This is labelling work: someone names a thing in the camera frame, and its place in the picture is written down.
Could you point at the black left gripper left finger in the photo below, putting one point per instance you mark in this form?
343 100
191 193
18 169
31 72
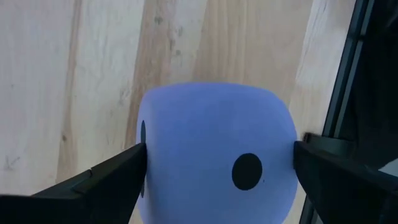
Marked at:
77 199

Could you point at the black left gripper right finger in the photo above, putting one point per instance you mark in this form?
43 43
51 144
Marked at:
348 193

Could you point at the purple foam die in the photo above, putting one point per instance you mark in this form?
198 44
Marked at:
202 140

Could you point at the black table frame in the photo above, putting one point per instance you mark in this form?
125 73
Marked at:
346 62

